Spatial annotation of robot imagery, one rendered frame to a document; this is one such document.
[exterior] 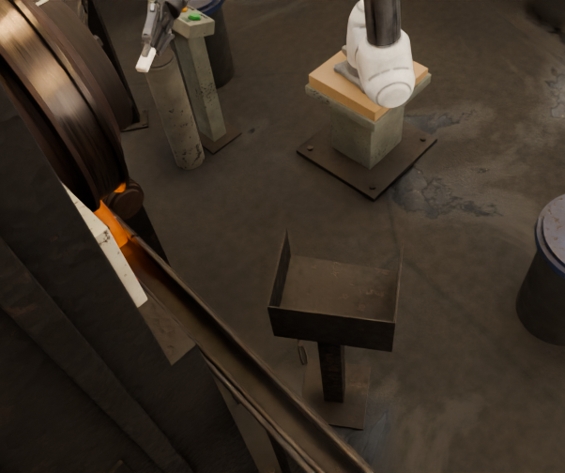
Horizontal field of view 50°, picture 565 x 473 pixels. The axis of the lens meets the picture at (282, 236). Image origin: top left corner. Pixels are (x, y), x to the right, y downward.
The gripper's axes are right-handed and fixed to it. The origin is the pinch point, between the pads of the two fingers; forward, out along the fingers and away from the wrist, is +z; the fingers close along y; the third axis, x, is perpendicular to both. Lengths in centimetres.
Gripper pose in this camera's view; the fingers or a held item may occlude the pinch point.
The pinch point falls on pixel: (145, 59)
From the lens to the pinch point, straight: 169.1
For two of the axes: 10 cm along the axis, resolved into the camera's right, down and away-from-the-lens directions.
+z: -2.6, 9.0, -3.4
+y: 2.0, 3.9, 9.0
